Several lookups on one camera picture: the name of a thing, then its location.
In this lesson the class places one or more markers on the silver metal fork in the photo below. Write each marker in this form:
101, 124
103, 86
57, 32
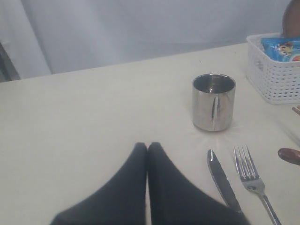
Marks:
251, 180

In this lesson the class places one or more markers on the brown round plate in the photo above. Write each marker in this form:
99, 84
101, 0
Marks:
291, 20

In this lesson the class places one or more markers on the brown wooden spoon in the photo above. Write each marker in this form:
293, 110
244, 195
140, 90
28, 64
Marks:
289, 155

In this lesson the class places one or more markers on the blue chips bag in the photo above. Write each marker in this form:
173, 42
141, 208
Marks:
282, 49

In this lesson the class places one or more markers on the silver table knife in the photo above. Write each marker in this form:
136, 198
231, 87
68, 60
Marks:
221, 182

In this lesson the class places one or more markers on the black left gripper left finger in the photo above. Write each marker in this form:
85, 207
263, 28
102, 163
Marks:
121, 201

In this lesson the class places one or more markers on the white perforated plastic basket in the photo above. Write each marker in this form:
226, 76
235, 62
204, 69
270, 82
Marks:
276, 82

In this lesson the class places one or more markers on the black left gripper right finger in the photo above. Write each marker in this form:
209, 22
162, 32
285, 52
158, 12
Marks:
174, 200

